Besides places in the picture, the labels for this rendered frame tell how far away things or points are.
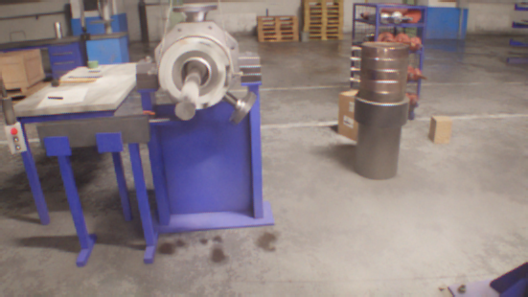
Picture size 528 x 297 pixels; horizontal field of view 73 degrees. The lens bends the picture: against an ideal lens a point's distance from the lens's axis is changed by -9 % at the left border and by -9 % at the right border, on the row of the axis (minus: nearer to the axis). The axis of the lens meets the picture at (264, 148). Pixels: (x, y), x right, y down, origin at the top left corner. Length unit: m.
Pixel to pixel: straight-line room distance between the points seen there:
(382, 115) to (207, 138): 1.34
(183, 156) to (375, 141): 1.50
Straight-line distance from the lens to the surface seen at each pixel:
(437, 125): 4.19
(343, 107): 4.12
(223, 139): 2.56
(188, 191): 2.73
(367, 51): 3.05
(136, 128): 2.16
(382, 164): 3.26
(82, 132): 2.25
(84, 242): 2.62
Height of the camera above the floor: 1.48
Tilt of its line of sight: 23 degrees down
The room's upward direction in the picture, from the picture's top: 2 degrees counter-clockwise
